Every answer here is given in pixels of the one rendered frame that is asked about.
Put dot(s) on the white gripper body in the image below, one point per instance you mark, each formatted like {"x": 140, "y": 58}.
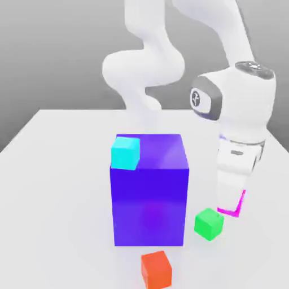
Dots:
{"x": 234, "y": 162}

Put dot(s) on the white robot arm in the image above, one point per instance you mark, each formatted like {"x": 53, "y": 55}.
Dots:
{"x": 144, "y": 67}

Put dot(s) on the small green cube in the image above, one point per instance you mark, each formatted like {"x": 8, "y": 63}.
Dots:
{"x": 207, "y": 224}

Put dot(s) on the small orange cube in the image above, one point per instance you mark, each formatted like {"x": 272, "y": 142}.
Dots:
{"x": 157, "y": 271}

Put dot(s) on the large blue box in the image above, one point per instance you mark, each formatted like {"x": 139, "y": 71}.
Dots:
{"x": 149, "y": 203}

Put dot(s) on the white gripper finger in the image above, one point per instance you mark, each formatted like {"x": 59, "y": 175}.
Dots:
{"x": 230, "y": 192}

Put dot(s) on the small cyan cube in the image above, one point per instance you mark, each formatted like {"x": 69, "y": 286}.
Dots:
{"x": 124, "y": 154}

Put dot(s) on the small magenta cube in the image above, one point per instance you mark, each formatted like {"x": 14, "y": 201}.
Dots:
{"x": 234, "y": 213}

